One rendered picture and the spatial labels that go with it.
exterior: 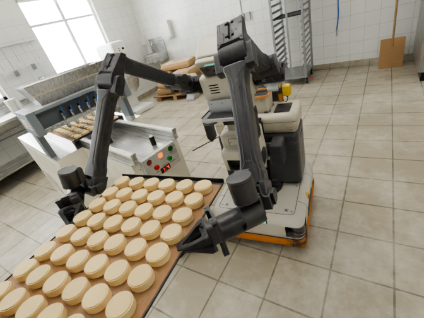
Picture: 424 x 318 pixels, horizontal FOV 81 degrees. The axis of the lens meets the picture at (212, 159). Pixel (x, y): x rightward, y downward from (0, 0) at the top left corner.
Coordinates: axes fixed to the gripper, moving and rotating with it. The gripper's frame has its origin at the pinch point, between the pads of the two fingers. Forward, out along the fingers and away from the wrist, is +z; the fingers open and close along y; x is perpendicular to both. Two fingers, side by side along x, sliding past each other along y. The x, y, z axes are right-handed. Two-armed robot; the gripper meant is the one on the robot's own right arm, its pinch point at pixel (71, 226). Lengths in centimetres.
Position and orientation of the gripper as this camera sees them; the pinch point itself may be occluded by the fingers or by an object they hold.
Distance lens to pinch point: 83.6
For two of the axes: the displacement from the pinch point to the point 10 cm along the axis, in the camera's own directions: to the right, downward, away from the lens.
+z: 3.9, 3.9, -8.3
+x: 9.0, -3.7, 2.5
